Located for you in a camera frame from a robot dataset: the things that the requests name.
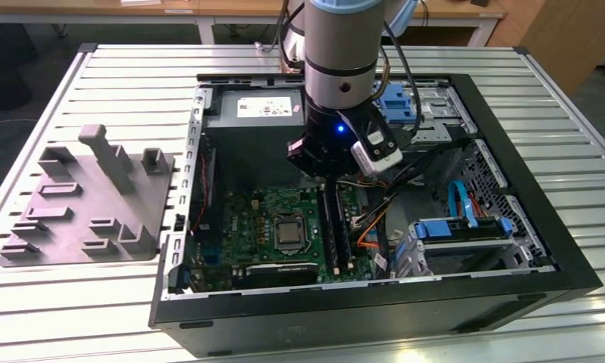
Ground grey power supply unit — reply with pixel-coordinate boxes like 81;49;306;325
201;87;309;186

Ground black CPU socket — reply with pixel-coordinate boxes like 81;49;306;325
270;210;313;253

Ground green motherboard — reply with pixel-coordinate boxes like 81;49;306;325
184;181;380;283

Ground silver CPU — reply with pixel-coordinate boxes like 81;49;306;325
276;220;305;243

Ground silver metal drive cage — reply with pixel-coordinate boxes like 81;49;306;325
372;81;480;164

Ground hard disk in blue carrier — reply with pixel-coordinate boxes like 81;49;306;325
412;214;512;243

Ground black graphics card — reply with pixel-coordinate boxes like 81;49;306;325
242;258;320;284

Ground silver metal disk bay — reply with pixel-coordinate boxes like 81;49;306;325
406;217;530;274

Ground black open PC case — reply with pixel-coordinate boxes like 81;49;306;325
148;71;602;355

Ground grey parts rack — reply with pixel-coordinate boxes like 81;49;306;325
0;123;176;268

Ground brown wooden cabinet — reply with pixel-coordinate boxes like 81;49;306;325
482;0;605;98

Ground wooden desk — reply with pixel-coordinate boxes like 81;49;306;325
0;0;508;46

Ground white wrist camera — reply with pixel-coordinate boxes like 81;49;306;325
349;128;404;177

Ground black white wire bundle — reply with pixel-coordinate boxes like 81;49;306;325
350;191;400;228

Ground black flat cable bundle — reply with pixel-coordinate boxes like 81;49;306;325
354;135;478;228

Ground blue plastic drive bracket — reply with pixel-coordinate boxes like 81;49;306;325
377;82;421;124

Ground orange yellow red wires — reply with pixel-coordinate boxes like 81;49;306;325
354;200;392;250

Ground black camera cable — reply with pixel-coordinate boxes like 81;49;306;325
380;18;425;147

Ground blue SATA wire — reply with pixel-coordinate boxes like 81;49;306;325
446;177;480;228

